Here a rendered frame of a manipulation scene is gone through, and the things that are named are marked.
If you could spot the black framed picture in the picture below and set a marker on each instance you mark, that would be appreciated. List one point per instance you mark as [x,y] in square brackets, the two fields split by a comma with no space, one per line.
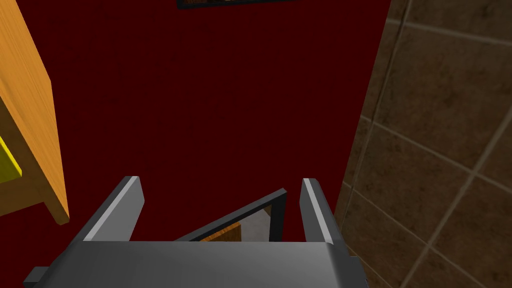
[224,2]
[240,224]

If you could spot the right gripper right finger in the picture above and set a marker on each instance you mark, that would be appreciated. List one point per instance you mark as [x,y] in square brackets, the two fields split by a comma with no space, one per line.
[316,216]

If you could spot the orange wooden cabinet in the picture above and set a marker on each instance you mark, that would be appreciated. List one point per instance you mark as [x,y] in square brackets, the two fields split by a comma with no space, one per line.
[30,132]

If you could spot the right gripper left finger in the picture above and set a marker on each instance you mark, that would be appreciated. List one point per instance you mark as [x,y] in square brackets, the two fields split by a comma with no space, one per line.
[118,214]

